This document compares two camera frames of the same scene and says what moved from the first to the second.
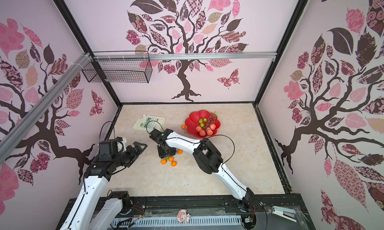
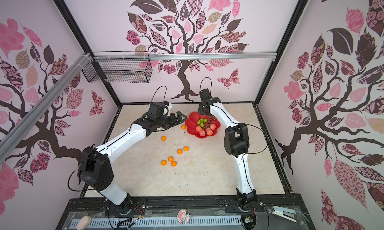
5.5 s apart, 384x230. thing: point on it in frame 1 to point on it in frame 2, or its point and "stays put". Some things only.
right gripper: [162, 155] to [200, 109]
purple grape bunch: [211, 118] stays put
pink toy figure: [182, 216] stays put
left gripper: [129, 149] to [173, 121]
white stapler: [285, 213] stays put
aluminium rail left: [15, 134] stays put
